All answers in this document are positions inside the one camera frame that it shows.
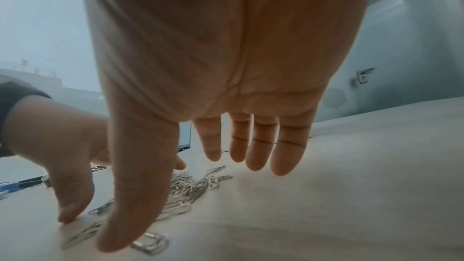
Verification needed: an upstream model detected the person's right hand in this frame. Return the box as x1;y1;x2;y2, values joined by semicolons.
77;0;378;254

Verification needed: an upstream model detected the person's left hand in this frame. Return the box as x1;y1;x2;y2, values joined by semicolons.
3;95;188;224

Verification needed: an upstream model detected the pile of silver paper clips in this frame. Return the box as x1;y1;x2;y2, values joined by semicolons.
61;165;233;256

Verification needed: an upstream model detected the dark grey laptop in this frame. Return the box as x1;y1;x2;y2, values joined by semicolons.
177;121;192;152

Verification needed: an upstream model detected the hexagonal glass sticker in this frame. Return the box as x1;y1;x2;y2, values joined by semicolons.
322;87;347;109

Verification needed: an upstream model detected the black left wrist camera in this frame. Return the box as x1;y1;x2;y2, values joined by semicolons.
0;175;52;198

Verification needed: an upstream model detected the metal lever door handle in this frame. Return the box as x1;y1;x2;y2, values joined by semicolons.
356;67;378;84

